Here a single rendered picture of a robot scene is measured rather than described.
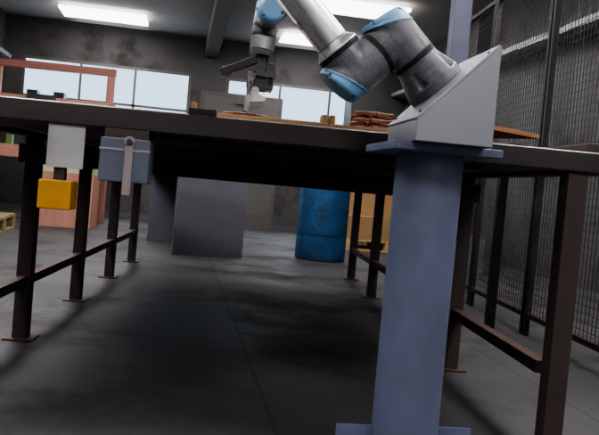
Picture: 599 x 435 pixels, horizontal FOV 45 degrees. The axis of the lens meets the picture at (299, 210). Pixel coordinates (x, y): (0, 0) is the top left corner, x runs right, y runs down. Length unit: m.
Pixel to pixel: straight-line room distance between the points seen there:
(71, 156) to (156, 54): 10.08
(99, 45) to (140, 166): 10.21
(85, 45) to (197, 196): 5.71
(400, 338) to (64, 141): 1.05
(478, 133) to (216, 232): 5.50
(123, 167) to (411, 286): 0.84
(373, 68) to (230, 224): 5.40
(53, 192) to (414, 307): 1.02
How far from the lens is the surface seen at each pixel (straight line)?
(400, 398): 1.86
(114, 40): 12.22
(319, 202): 7.46
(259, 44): 2.25
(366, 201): 9.78
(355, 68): 1.79
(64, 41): 12.30
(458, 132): 1.72
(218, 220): 7.08
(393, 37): 1.83
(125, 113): 2.08
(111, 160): 2.06
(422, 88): 1.85
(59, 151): 2.12
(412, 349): 1.83
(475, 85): 1.75
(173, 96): 12.04
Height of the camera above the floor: 0.74
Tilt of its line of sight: 2 degrees down
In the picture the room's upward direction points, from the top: 5 degrees clockwise
